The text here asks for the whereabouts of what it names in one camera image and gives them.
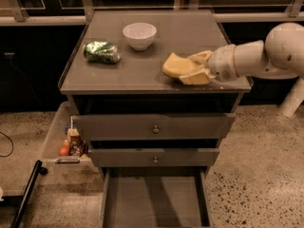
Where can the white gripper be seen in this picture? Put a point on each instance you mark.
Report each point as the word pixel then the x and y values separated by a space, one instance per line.
pixel 222 64

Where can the yellow sponge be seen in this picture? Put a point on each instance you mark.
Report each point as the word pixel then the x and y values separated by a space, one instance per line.
pixel 175 66

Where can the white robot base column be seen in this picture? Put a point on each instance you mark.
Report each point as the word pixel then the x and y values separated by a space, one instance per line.
pixel 293 99

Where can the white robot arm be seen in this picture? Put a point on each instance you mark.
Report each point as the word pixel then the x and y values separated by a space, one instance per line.
pixel 280 56

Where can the grey top drawer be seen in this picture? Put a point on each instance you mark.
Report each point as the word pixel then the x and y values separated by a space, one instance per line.
pixel 124 127

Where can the grey drawer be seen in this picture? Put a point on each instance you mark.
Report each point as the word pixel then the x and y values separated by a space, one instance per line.
pixel 151 157
pixel 160 197
pixel 124 127

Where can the grey drawer cabinet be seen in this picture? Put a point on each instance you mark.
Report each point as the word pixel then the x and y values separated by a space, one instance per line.
pixel 136 85

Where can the grey middle drawer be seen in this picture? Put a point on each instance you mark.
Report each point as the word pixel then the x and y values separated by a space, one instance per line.
pixel 151 157

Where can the grey bottom drawer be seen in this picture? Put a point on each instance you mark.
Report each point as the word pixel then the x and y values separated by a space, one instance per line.
pixel 160 197

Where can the white ceramic bowl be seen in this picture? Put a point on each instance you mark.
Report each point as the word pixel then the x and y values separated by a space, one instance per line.
pixel 140 36

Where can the crushed green soda can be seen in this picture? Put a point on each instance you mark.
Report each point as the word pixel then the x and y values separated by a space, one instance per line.
pixel 101 52

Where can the brown snack bag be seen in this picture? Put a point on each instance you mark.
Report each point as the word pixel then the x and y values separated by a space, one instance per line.
pixel 75 142

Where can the clear plastic storage bin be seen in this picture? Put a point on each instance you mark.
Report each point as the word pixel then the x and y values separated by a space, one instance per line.
pixel 57 138

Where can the red round fruit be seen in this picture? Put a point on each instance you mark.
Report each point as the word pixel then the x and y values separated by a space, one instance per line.
pixel 63 151

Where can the black metal stand leg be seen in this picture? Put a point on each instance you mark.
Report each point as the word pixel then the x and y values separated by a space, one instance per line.
pixel 37 170

